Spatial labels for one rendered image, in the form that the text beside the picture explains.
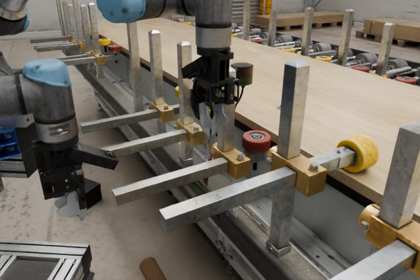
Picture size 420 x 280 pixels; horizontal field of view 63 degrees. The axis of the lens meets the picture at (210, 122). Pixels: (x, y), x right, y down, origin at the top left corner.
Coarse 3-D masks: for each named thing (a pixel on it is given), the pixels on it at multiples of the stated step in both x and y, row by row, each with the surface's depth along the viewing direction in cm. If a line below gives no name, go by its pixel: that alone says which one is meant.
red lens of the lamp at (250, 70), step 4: (236, 68) 89; (240, 68) 89; (244, 68) 89; (248, 68) 89; (252, 68) 91; (236, 72) 90; (240, 72) 90; (244, 72) 90; (248, 72) 90; (252, 72) 92
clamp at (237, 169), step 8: (216, 144) 101; (216, 152) 99; (224, 152) 96; (232, 152) 96; (240, 152) 96; (232, 160) 93; (248, 160) 93; (232, 168) 92; (240, 168) 92; (248, 168) 94; (232, 176) 93; (240, 176) 93
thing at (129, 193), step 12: (252, 156) 98; (192, 168) 91; (204, 168) 91; (216, 168) 92; (144, 180) 85; (156, 180) 85; (168, 180) 86; (180, 180) 88; (192, 180) 90; (120, 192) 81; (132, 192) 82; (144, 192) 83; (156, 192) 85; (120, 204) 81
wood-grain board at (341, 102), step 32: (192, 32) 267; (256, 64) 175; (320, 64) 175; (256, 96) 131; (320, 96) 131; (352, 96) 131; (384, 96) 131; (416, 96) 131; (256, 128) 108; (320, 128) 104; (352, 128) 104; (384, 128) 104; (384, 160) 87
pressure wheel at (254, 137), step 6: (246, 132) 100; (252, 132) 100; (258, 132) 100; (264, 132) 100; (246, 138) 96; (252, 138) 97; (258, 138) 97; (264, 138) 96; (270, 138) 97; (246, 144) 96; (252, 144) 95; (258, 144) 95; (264, 144) 95; (270, 144) 98; (246, 150) 97; (252, 150) 96; (258, 150) 95; (264, 150) 96; (252, 168) 102
